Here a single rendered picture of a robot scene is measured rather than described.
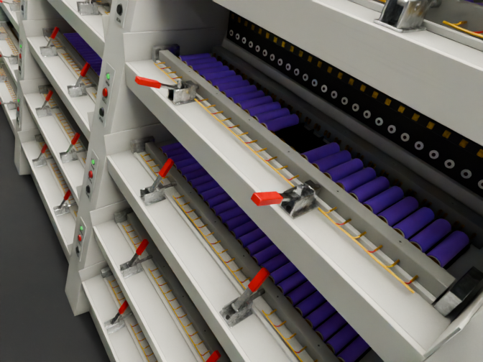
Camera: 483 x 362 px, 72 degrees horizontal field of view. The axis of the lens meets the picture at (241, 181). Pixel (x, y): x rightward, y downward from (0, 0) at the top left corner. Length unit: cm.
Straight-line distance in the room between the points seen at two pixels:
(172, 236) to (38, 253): 77
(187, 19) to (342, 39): 41
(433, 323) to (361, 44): 25
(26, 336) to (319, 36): 100
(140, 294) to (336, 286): 48
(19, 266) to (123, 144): 64
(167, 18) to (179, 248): 41
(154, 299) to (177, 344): 10
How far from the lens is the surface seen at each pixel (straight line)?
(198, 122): 50
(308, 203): 38
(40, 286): 120
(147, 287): 76
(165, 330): 71
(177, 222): 60
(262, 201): 31
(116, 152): 75
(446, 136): 46
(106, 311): 96
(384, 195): 42
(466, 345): 32
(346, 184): 41
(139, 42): 67
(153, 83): 51
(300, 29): 37
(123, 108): 71
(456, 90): 29
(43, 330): 112
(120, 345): 92
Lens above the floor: 94
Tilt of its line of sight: 28 degrees down
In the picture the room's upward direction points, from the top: 24 degrees clockwise
